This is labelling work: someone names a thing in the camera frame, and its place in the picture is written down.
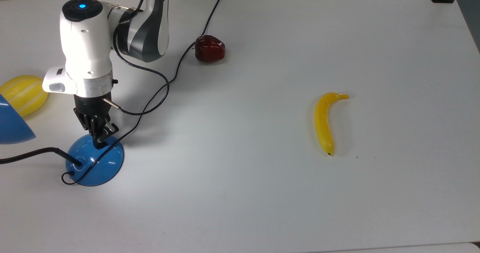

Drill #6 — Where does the black lamp power cable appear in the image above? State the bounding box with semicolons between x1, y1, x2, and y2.
61;0;225;186

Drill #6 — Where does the dark red apple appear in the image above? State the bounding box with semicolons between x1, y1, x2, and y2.
195;35;226;63

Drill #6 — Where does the yellow striped melon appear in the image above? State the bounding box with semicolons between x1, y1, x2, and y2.
0;75;49;117

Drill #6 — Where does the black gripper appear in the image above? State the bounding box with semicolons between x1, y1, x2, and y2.
73;91;120;149

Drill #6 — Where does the yellow banana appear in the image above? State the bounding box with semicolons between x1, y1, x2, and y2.
314;92;350;156

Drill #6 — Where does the blue desk lamp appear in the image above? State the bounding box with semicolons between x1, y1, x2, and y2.
0;93;125;187

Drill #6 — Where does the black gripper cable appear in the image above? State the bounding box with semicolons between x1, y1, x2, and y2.
103;0;171;116

